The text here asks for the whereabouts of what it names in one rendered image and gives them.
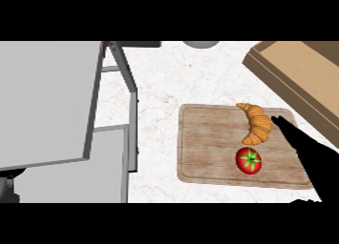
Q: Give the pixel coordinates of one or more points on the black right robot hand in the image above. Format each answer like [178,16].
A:
[316,162]

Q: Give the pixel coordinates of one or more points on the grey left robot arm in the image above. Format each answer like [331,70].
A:
[2,187]

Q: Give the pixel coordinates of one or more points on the red tomato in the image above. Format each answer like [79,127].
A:
[248,160]

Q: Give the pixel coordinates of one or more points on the wooden cutting board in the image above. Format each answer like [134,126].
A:
[209,146]

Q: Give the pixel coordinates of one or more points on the cardboard box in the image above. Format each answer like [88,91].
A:
[306,79]

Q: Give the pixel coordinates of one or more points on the golden croissant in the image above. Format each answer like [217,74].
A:
[257,124]

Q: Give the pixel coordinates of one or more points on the grey round object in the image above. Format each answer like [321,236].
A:
[200,44]

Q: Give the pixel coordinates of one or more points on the grey flat open door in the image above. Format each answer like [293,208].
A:
[39,101]

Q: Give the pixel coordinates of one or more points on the grey metal appliance frame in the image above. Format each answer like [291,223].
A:
[123,120]

